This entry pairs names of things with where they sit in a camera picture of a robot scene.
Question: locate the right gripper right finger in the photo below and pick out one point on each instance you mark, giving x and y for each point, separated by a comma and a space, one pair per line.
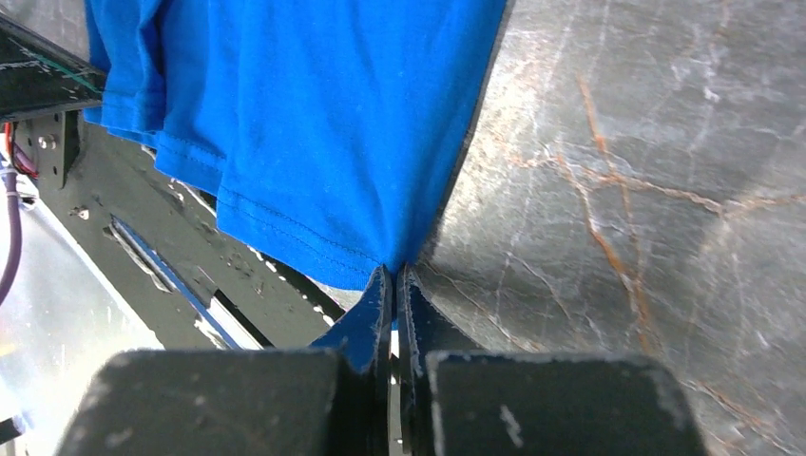
457, 398

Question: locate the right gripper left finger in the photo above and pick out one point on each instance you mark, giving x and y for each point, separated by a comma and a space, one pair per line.
329, 398

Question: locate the blue printed t-shirt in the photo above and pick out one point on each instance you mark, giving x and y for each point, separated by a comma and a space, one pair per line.
327, 131

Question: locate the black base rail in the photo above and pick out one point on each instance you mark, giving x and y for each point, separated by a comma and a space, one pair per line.
155, 239

